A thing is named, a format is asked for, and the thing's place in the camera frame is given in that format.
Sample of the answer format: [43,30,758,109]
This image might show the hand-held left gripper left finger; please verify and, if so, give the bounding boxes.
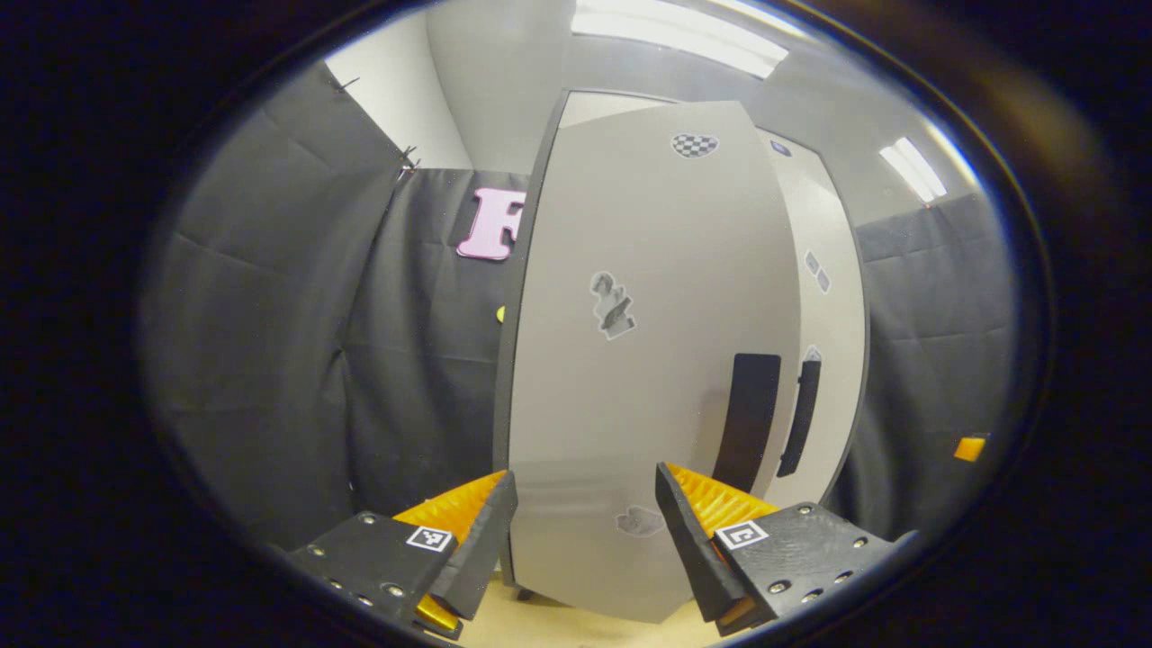
[286,470,519,642]

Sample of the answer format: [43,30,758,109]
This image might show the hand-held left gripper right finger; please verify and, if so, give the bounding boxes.
[655,463,921,638]

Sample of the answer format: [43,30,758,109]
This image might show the grey shoe cabinet door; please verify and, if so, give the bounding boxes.
[508,99,804,624]
[756,129,869,509]

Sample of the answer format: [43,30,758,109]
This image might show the grey shoe cabinet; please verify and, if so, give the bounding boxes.
[493,88,869,624]

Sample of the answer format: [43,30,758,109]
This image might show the ceiling light panel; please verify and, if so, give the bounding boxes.
[571,0,790,79]
[879,136,948,204]

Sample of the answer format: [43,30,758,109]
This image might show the black door handle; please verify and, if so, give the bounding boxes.
[777,358,822,478]

